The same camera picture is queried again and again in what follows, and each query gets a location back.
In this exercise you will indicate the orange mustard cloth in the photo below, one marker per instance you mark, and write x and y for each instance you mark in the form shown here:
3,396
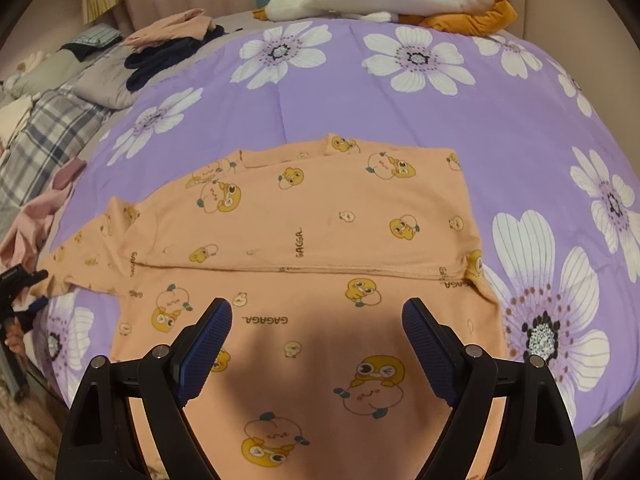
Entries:
501,15

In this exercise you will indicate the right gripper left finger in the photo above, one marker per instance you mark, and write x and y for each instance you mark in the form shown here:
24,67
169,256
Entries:
100,440

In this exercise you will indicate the grey plaid blanket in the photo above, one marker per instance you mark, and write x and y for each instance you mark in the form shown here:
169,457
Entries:
60,126

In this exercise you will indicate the dark navy clothes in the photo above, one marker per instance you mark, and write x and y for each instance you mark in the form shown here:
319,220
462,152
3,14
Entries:
153,60

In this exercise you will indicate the pink crumpled garment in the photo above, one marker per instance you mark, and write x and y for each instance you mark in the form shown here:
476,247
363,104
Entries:
31,227

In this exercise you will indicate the grey pillow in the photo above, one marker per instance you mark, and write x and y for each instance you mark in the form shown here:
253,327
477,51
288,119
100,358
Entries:
104,82

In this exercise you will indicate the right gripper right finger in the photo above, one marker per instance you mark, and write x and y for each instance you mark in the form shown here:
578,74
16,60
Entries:
536,439

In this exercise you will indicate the plaid folded cloth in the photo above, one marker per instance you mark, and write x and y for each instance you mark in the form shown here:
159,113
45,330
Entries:
94,39

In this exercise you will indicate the purple floral bed sheet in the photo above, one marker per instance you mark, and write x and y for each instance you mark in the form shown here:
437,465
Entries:
553,193

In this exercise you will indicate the orange duck print garment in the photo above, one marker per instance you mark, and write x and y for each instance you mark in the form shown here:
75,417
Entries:
316,246

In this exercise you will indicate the folded pink clothes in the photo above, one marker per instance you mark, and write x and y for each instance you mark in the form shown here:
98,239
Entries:
188,24

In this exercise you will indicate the person's left hand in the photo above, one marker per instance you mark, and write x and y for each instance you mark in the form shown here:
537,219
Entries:
15,339

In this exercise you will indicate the cream clothes pile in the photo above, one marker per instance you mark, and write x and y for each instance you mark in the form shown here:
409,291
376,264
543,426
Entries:
13,118

